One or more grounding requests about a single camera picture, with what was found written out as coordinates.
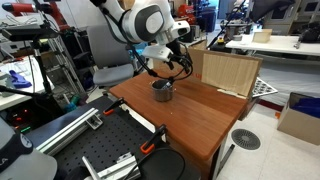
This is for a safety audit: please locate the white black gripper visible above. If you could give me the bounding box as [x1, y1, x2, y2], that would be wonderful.
[142, 39, 182, 62]

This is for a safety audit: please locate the black Expo marker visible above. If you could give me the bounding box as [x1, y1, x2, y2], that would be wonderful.
[161, 82, 172, 89]

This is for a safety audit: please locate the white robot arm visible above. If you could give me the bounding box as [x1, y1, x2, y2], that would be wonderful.
[89, 0, 190, 62]

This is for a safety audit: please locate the silver metal pot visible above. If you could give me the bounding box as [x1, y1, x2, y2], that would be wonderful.
[151, 79, 173, 102]

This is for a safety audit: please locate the grey office chair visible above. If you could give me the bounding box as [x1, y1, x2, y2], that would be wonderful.
[87, 25, 134, 87]

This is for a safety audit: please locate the far black orange clamp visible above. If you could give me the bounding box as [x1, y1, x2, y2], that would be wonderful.
[103, 97, 125, 116]

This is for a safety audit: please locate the black orange clamp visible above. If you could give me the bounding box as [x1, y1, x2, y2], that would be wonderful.
[103, 97, 125, 116]
[140, 124, 166, 154]

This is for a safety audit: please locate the black perforated breadboard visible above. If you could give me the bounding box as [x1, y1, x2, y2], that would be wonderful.
[23, 95, 202, 180]

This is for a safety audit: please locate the near black orange clamp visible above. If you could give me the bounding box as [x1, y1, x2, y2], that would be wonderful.
[140, 124, 166, 154]

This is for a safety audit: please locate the small wooden box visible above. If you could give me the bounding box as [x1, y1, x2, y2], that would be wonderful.
[253, 29, 272, 43]

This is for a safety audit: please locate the white background table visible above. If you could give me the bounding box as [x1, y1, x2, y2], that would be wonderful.
[226, 35, 320, 56]

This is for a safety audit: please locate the round floor drain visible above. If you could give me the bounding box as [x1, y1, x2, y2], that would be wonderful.
[231, 129, 261, 150]

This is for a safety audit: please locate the cardboard box with blue items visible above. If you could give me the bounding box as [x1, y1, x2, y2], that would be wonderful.
[277, 92, 320, 145]

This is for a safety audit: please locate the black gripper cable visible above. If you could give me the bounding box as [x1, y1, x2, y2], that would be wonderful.
[128, 44, 194, 84]

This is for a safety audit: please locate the far aluminium extrusion rail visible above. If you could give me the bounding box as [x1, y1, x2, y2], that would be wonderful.
[36, 108, 103, 156]

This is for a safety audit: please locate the aluminium extrusion rail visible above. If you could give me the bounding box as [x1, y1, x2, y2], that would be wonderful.
[82, 152, 141, 180]
[36, 108, 103, 156]

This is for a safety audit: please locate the near aluminium extrusion rail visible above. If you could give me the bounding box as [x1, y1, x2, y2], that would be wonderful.
[82, 152, 141, 180]

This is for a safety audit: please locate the black camera tripod stand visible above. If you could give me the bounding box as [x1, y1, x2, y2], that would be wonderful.
[0, 23, 60, 104]

